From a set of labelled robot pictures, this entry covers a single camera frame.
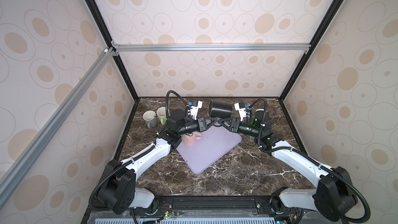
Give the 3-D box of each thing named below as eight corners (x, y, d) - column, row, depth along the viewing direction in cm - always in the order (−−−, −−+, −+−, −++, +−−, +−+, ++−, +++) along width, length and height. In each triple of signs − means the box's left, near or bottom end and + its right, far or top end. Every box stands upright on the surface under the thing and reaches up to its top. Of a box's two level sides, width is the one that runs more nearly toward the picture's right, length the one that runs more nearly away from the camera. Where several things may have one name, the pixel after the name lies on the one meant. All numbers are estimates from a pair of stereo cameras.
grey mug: (147, 134, 102) (142, 125, 94) (147, 120, 109) (142, 111, 101) (157, 132, 103) (153, 123, 95) (156, 118, 110) (153, 109, 102)
